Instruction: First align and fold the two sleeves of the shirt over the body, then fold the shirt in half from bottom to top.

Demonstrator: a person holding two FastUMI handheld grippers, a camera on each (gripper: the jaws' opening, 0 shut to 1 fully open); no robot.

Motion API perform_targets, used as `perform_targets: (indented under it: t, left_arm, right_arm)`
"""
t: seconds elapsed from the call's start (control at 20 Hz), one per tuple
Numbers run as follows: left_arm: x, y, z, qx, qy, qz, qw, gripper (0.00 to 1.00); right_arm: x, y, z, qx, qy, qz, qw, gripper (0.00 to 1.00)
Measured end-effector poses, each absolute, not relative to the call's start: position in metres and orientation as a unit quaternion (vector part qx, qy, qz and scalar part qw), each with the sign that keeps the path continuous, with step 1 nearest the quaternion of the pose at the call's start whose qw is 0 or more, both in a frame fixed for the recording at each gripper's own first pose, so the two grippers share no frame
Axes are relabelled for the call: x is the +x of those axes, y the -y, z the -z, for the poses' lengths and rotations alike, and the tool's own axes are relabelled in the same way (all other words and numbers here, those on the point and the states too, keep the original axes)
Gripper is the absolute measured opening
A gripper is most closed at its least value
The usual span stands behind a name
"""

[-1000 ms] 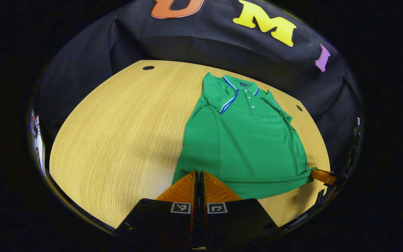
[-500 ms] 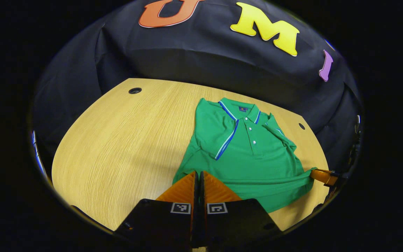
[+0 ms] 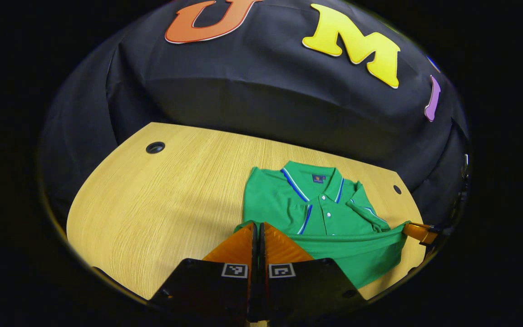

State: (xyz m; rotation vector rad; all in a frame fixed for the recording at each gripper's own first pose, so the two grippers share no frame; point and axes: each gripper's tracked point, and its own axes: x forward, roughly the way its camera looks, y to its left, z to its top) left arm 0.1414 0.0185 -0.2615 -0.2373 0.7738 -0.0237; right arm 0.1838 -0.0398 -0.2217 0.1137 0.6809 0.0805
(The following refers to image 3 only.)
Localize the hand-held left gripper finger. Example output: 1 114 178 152
148 222 258 325
260 222 366 323

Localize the green T-shirt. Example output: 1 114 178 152
234 160 411 289

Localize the black backdrop cloth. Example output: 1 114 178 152
39 0 471 228

